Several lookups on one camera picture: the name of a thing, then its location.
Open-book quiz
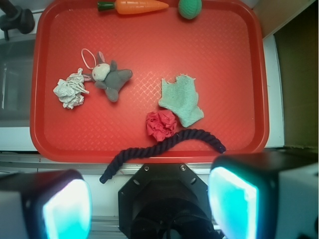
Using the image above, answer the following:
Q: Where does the grey plush bunny keychain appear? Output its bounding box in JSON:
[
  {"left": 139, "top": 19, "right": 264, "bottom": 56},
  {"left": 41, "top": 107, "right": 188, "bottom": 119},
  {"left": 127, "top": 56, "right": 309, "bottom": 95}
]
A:
[{"left": 81, "top": 48, "right": 133, "bottom": 103}]

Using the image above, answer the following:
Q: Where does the red plastic tray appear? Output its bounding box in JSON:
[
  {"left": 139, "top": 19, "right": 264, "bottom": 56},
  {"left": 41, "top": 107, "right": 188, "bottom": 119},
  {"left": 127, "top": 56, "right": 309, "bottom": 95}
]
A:
[{"left": 30, "top": 0, "right": 269, "bottom": 163}]

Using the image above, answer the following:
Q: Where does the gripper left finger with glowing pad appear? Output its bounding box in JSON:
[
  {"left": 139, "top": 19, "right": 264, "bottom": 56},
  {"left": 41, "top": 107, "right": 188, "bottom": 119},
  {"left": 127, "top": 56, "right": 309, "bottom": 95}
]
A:
[{"left": 0, "top": 169, "right": 92, "bottom": 239}]

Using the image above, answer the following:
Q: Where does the orange plastic toy carrot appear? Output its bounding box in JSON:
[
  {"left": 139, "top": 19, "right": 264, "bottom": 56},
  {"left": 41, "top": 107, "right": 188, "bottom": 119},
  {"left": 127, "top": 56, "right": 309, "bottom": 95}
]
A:
[{"left": 97, "top": 0, "right": 169, "bottom": 15}]

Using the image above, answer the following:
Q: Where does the crumpled red paper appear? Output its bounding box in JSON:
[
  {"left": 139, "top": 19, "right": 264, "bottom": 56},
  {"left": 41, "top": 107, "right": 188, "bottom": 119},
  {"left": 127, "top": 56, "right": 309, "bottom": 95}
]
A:
[{"left": 146, "top": 110, "right": 177, "bottom": 142}]

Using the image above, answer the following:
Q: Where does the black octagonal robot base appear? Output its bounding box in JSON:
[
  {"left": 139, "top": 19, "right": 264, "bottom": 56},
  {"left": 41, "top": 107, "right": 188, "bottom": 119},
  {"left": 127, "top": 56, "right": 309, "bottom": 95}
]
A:
[{"left": 118, "top": 164, "right": 223, "bottom": 239}]

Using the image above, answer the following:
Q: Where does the dark purple twisted rope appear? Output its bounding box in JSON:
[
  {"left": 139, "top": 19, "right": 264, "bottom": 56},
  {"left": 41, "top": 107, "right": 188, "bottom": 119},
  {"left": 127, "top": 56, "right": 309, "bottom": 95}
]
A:
[{"left": 99, "top": 127, "right": 227, "bottom": 184}]

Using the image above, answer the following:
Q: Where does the crumpled white paper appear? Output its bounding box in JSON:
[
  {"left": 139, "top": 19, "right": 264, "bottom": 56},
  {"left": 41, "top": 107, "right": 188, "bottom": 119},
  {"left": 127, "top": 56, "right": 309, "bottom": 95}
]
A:
[{"left": 53, "top": 68, "right": 89, "bottom": 110}]

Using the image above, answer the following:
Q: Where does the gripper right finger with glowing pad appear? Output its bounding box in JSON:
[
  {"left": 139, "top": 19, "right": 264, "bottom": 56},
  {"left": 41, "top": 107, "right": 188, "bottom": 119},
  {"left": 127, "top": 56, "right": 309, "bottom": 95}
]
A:
[{"left": 208, "top": 150, "right": 319, "bottom": 239}]

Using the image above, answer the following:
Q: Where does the green knitted cloth piece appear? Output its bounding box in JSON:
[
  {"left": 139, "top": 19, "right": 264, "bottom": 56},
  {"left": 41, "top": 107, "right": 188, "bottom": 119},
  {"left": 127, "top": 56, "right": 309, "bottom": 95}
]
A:
[{"left": 159, "top": 75, "right": 204, "bottom": 127}]

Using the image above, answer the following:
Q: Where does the green knitted ball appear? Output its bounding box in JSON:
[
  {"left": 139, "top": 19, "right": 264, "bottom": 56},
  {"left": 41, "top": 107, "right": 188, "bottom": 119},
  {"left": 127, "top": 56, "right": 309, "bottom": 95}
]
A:
[{"left": 178, "top": 0, "right": 202, "bottom": 20}]

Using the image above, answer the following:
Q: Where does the black clamp mount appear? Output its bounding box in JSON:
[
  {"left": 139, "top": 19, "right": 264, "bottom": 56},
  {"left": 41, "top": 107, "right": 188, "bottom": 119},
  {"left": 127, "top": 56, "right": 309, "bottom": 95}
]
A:
[{"left": 0, "top": 0, "right": 35, "bottom": 41}]

